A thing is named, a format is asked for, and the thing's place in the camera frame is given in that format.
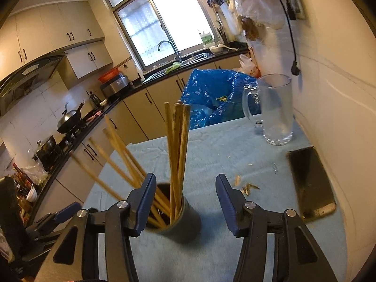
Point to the silver countertop appliance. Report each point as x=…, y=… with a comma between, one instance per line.
x=116, y=86

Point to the dark cooking pot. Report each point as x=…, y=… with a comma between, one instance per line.
x=47, y=151

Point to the beige base cabinets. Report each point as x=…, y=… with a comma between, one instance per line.
x=138, y=114

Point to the black kitchen countertop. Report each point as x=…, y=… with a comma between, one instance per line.
x=129, y=92

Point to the pale nut shell piece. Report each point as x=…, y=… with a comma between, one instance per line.
x=237, y=180

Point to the black smartphone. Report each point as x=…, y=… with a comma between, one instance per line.
x=311, y=182

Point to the black plastic cup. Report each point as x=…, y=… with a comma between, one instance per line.
x=188, y=226

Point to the gas stove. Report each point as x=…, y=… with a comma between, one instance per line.
x=73, y=136

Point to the beige upper cabinets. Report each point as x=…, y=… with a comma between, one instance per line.
x=44, y=32

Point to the wooden chopstick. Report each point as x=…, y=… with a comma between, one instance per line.
x=122, y=141
x=94, y=176
x=111, y=161
x=120, y=152
x=181, y=114
x=169, y=152
x=184, y=152
x=177, y=141

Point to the steel sink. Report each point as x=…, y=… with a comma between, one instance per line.
x=191, y=60

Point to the kitchen window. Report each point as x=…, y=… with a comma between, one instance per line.
x=164, y=20

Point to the clear bag of vegetables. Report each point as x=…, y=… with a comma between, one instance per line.
x=36, y=174

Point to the dark kettle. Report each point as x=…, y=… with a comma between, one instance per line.
x=94, y=101

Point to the clear glass mug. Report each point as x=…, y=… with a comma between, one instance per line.
x=277, y=114

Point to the green bottle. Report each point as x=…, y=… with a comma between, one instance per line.
x=207, y=39

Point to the hanging clear plastic bag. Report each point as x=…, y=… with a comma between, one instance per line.
x=258, y=0

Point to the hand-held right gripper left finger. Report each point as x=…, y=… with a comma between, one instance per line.
x=148, y=195

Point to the black wok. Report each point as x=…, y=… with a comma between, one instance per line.
x=69, y=120

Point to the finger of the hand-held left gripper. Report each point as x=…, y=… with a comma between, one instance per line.
x=69, y=211
x=47, y=238

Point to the red plastic basin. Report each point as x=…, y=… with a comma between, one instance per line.
x=108, y=75

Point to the green cloth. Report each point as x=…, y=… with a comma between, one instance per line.
x=172, y=68

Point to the small white bowl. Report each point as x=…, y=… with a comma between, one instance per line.
x=31, y=194

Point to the metal faucet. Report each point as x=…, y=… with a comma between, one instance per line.
x=177, y=54

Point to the range hood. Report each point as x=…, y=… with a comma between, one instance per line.
x=26, y=76

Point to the grey-blue table cloth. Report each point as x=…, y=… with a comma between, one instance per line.
x=220, y=152

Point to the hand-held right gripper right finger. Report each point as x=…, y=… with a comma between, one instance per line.
x=225, y=198

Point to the blue plastic bag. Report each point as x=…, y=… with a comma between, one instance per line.
x=211, y=91

